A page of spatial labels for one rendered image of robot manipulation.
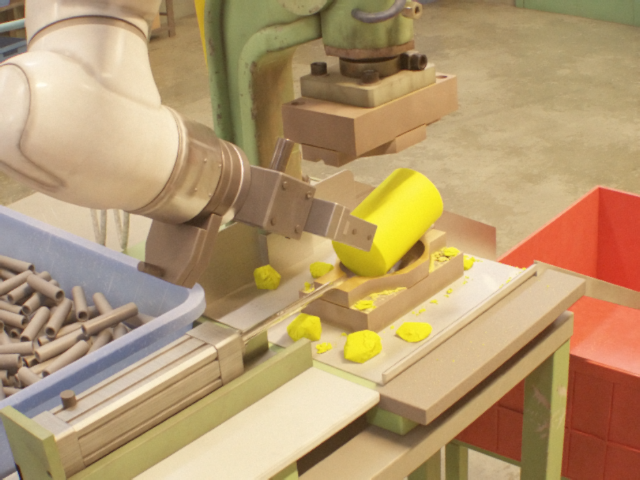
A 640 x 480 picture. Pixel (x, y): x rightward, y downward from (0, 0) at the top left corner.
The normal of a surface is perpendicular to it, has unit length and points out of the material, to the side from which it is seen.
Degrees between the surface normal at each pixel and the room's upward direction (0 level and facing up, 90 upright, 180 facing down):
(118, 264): 81
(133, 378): 0
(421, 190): 49
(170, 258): 56
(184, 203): 119
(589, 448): 90
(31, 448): 90
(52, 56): 24
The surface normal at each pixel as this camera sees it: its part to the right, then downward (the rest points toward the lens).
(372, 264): -0.61, 0.60
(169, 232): -0.58, -0.20
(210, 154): 0.81, -0.15
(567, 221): 0.76, 0.22
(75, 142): 0.58, 0.39
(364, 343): -0.26, -0.68
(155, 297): -0.66, 0.22
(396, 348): -0.07, -0.90
